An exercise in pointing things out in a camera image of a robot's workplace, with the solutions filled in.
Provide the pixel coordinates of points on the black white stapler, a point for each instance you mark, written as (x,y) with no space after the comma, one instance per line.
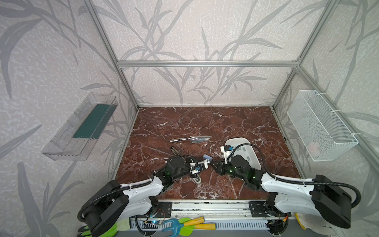
(195,177)

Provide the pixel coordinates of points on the white knit work glove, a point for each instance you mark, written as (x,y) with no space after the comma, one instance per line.
(316,224)

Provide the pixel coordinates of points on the pink object in basket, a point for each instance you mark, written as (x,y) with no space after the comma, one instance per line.
(313,149)

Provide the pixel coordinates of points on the clear acrylic wall shelf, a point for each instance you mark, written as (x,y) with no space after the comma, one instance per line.
(76,139)

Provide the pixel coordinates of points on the white wire mesh basket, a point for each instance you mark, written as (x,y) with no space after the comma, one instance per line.
(315,120)

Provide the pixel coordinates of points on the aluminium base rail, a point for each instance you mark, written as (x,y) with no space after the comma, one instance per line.
(235,209)

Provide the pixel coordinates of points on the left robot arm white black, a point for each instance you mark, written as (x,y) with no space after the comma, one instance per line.
(116,201)

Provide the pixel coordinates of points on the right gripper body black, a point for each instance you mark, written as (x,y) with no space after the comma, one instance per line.
(221,167)

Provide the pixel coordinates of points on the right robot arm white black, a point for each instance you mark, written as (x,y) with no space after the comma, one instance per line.
(333,201)

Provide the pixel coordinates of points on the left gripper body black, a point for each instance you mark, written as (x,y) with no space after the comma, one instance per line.
(189,167)

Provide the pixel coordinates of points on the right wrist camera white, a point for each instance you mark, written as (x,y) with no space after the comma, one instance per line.
(228,152)

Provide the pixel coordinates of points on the green trowel yellow handle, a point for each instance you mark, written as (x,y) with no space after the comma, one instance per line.
(187,231)

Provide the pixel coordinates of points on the white plastic tray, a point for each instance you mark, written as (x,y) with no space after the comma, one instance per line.
(247,152)

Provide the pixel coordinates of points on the green black work glove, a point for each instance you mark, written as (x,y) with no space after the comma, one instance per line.
(122,225)

